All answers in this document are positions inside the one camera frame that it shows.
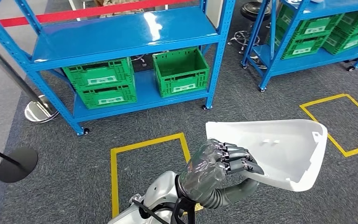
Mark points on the red barrier belt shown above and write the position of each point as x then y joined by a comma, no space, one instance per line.
74,13

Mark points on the black stanchion with round base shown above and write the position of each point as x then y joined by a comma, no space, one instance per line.
18,167

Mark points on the black left wrist camera bracket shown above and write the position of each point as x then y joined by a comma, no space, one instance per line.
179,213

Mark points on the white plastic shell part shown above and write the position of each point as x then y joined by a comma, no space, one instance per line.
284,151

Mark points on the blue metal shelf rack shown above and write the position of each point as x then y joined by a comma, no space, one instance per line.
321,58
120,34

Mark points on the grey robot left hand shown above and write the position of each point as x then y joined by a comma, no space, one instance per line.
200,176

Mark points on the chrome stanchion post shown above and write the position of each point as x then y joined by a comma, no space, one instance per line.
40,111

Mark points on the open green plastic crate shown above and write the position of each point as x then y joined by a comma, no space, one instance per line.
182,83

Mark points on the black round stool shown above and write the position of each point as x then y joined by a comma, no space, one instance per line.
253,10

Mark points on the white table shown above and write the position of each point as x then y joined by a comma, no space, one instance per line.
74,7
214,12

